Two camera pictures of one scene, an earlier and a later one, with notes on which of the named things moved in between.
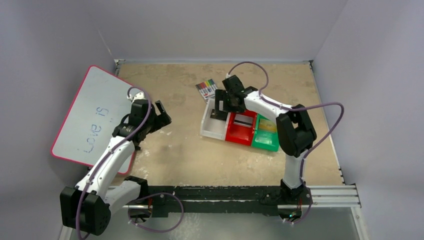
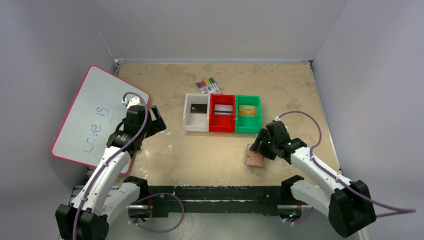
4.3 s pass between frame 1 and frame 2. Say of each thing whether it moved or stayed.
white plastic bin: moved
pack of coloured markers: stayed
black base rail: stayed
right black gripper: moved
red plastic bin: moved
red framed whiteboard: stayed
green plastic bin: moved
